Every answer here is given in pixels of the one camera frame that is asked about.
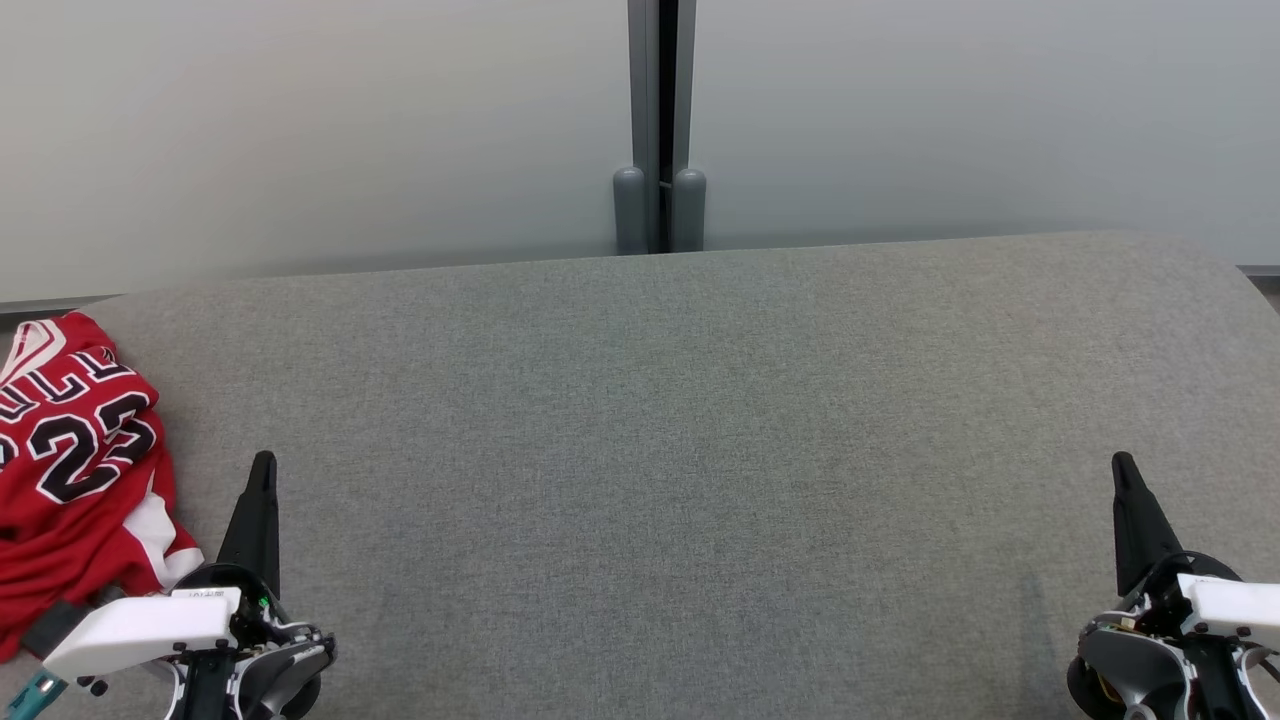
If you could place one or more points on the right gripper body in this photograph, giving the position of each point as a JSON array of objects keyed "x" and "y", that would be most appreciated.
[{"x": 1235, "y": 605}]

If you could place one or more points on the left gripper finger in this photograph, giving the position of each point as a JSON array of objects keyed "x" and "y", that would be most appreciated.
[{"x": 258, "y": 520}]

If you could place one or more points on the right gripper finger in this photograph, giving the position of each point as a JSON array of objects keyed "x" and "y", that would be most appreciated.
[{"x": 1138, "y": 525}]

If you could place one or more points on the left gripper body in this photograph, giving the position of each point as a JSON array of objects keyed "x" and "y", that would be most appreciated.
[{"x": 150, "y": 630}]

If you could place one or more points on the red shorts with white stripe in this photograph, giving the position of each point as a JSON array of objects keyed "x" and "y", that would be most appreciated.
[{"x": 70, "y": 585}]

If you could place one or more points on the red Bulls 23 jersey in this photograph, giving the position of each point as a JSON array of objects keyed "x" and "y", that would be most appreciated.
[{"x": 80, "y": 420}]

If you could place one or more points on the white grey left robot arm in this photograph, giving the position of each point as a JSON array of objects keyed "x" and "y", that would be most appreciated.
[{"x": 270, "y": 672}]

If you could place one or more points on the grey wall base rail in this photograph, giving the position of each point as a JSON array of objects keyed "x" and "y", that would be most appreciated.
[
  {"x": 1260, "y": 271},
  {"x": 50, "y": 305}
]

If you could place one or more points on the grey partition frame post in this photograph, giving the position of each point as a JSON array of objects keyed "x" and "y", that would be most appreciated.
[
  {"x": 686, "y": 120},
  {"x": 638, "y": 120}
]

